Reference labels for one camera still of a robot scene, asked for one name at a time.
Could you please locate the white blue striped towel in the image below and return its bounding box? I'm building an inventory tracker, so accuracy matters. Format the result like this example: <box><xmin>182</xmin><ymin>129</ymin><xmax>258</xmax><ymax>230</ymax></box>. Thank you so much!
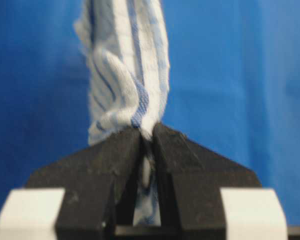
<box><xmin>74</xmin><ymin>0</ymin><xmax>170</xmax><ymax>226</ymax></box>

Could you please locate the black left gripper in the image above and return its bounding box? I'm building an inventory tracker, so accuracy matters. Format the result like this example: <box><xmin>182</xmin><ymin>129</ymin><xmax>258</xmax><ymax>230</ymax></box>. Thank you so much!
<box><xmin>0</xmin><ymin>122</ymin><xmax>300</xmax><ymax>240</ymax></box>

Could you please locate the blue table cloth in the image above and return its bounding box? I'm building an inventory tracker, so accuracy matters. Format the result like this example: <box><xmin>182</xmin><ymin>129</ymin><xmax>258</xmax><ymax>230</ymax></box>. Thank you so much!
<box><xmin>0</xmin><ymin>0</ymin><xmax>300</xmax><ymax>225</ymax></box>

